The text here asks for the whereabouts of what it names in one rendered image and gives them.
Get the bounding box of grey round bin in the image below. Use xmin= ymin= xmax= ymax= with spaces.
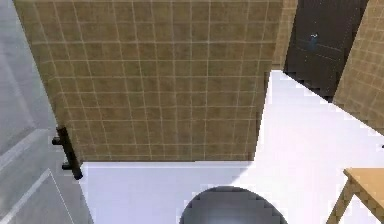
xmin=179 ymin=186 xmax=289 ymax=224

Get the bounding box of dark brown room door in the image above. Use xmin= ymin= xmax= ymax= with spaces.
xmin=283 ymin=0 xmax=370 ymax=103

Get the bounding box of grey room door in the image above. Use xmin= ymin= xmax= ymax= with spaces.
xmin=0 ymin=0 xmax=95 ymax=224

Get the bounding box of light wooden table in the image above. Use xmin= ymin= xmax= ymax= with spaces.
xmin=327 ymin=167 xmax=384 ymax=224

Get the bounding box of black door handle bar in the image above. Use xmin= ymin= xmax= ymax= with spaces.
xmin=51 ymin=125 xmax=84 ymax=181

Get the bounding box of small grey door handle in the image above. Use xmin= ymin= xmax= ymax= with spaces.
xmin=309 ymin=32 xmax=319 ymax=52

